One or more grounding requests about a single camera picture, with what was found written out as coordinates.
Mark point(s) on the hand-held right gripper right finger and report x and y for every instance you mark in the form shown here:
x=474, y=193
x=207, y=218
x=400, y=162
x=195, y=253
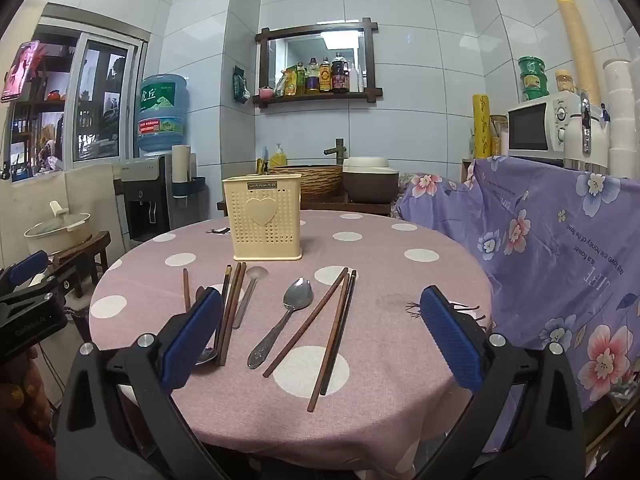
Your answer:
x=450, y=340

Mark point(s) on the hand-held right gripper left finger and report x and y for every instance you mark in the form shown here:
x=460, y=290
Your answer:
x=192, y=336

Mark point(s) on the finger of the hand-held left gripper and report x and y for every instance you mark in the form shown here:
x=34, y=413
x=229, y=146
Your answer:
x=52, y=277
x=27, y=266

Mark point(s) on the small steel spoon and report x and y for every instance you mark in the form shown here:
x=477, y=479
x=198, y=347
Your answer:
x=206, y=356

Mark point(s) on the dark wooden chopstick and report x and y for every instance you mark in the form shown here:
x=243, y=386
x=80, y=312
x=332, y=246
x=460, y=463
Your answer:
x=340, y=330
x=223, y=305

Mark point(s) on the brown wooden chopstick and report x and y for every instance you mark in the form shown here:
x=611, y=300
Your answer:
x=330, y=340
x=186, y=290
x=305, y=322
x=236, y=310
x=231, y=305

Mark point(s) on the matte steel spoon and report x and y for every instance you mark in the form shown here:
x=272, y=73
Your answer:
x=250, y=290

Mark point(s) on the cream perforated utensil holder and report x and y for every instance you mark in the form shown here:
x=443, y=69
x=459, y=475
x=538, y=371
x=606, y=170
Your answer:
x=262, y=217

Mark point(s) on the cream pot with lid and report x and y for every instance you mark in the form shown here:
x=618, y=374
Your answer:
x=57, y=230

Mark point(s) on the wooden stool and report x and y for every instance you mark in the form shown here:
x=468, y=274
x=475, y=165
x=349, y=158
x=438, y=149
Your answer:
x=92, y=245

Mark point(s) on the pink polka dot tablecloth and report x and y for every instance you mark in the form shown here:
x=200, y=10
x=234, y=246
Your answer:
x=390, y=280

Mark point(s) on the water dispenser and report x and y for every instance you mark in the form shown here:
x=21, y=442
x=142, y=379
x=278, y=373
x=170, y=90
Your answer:
x=145, y=200

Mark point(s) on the purple floral cloth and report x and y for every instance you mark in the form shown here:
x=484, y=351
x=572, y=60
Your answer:
x=540, y=240

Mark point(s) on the paper cup sleeve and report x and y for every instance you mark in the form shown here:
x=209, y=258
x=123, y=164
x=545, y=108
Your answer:
x=181, y=165

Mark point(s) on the sliding window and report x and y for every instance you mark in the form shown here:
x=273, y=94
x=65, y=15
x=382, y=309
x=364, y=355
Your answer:
x=95, y=105

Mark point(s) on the brown and white cooker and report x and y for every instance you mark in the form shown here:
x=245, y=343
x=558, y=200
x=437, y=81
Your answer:
x=370, y=180

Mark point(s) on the yellow brush holder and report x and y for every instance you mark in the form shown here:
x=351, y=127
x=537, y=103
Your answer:
x=262, y=164

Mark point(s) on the mounted smartphone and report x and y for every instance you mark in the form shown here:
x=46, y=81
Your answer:
x=20, y=72

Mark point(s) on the blue water jug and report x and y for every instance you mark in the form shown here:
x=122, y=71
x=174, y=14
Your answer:
x=162, y=115

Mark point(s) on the yellow dish soap bottle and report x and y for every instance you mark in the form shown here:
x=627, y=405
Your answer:
x=278, y=157

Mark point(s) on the wicker basin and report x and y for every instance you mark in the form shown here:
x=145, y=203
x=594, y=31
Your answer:
x=320, y=180

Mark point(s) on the glass jar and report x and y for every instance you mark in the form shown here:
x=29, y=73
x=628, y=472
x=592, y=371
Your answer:
x=499, y=135

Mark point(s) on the yellow plastic roll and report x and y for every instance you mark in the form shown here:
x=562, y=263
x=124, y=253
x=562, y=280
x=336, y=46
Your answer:
x=482, y=125

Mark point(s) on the bronze faucet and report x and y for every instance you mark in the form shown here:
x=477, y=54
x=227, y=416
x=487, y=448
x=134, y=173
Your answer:
x=336, y=152

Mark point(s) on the white microwave oven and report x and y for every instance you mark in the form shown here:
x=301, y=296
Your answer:
x=530, y=130

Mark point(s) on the white electric kettle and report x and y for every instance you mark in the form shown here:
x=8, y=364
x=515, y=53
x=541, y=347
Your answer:
x=582, y=140

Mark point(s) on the pink cup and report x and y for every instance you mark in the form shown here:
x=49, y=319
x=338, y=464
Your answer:
x=265, y=93

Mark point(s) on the green hanging packet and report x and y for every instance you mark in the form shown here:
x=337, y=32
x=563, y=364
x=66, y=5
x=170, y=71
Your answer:
x=240, y=85

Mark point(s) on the yellow green seasoning packet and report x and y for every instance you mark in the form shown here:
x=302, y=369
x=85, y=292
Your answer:
x=294, y=81

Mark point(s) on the white bottle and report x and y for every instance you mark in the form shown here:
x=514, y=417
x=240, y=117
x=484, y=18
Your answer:
x=356, y=79

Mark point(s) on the stack of white cups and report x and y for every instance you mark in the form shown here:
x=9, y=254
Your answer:
x=622, y=120

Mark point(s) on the yellow lidded jar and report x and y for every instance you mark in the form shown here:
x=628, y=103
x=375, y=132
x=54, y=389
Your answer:
x=565, y=81

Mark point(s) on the clear oil bottle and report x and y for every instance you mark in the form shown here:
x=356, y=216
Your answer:
x=313, y=77

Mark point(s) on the dark sauce bottle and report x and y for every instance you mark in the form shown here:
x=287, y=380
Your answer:
x=340, y=75

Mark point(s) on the amber sauce bottle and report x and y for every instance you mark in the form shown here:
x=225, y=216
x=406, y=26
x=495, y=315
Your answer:
x=325, y=77

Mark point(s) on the tall stack of paper cups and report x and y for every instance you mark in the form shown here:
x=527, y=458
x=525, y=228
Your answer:
x=580, y=45

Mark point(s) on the teal wall cup holder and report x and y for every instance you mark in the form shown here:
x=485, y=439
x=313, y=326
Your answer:
x=196, y=186

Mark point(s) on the wooden framed wall shelf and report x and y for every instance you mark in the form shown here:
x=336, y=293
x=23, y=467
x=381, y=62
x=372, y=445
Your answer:
x=320, y=97

